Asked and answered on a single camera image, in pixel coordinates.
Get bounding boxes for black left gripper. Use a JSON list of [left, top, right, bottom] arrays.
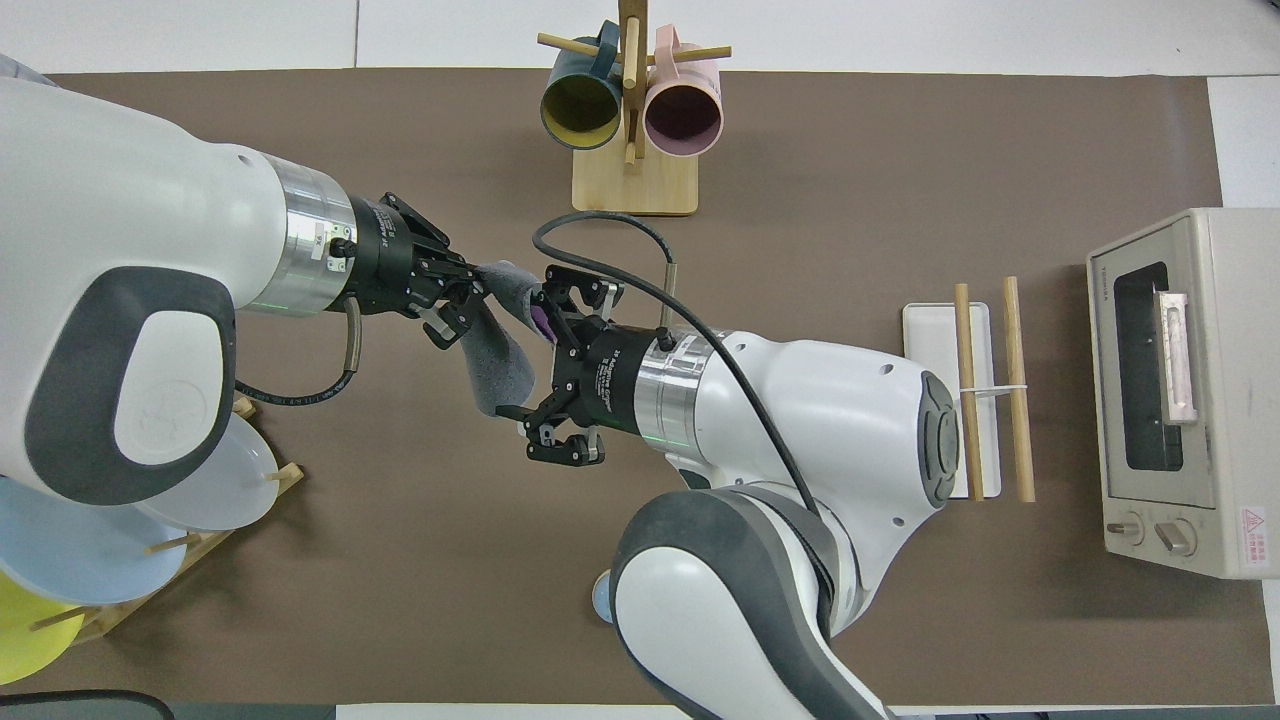
[[350, 193, 491, 349]]

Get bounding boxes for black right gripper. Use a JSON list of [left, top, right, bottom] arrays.
[[497, 265, 651, 467]]

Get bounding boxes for purple and grey towel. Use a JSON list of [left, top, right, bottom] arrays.
[[460, 262, 558, 419]]

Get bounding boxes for wooden plate rack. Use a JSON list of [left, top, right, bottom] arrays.
[[30, 395, 304, 646]]

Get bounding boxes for white towel rack wooden bars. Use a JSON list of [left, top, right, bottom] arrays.
[[902, 277, 1037, 503]]

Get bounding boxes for wooden mug tree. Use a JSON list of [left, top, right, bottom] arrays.
[[537, 0, 733, 216]]

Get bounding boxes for dark teal mug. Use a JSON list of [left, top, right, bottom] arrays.
[[540, 22, 626, 151]]

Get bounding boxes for pink mug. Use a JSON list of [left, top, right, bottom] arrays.
[[643, 25, 724, 158]]

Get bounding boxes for grey plate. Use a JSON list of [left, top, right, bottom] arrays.
[[135, 410, 281, 531]]

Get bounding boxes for brown table mat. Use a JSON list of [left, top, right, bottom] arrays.
[[0, 68, 1273, 706]]

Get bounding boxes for light blue plate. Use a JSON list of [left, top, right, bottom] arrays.
[[0, 478, 191, 606]]

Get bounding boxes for yellow plate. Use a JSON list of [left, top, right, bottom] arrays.
[[0, 570, 86, 686]]

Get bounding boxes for beige toaster oven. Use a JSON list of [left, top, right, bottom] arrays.
[[1087, 207, 1280, 581]]

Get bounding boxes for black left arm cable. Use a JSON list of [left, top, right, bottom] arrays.
[[235, 298, 361, 406]]

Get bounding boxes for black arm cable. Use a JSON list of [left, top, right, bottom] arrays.
[[235, 298, 361, 406], [533, 212, 821, 521]]

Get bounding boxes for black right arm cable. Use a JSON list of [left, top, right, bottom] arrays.
[[533, 212, 821, 521]]

